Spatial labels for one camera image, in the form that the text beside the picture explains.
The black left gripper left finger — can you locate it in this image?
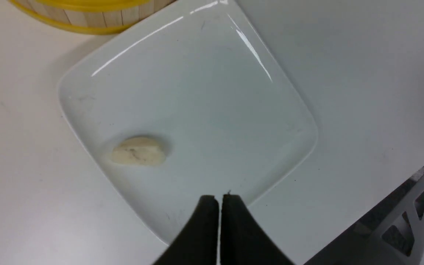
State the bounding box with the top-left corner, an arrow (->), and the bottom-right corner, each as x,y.
154,195 -> 219,265

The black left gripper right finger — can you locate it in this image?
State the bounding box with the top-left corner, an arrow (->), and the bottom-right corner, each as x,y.
220,194 -> 293,265

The white steamed dumpling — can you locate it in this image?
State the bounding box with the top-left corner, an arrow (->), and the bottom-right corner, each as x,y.
111,137 -> 166,166

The white square plate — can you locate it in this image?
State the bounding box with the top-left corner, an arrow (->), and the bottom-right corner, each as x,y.
57,0 -> 318,244

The yellow bamboo steamer basket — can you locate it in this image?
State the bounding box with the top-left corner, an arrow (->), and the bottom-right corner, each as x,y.
10,0 -> 174,35

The white metal frame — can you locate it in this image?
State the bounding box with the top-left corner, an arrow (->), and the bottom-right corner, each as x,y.
364,176 -> 424,265

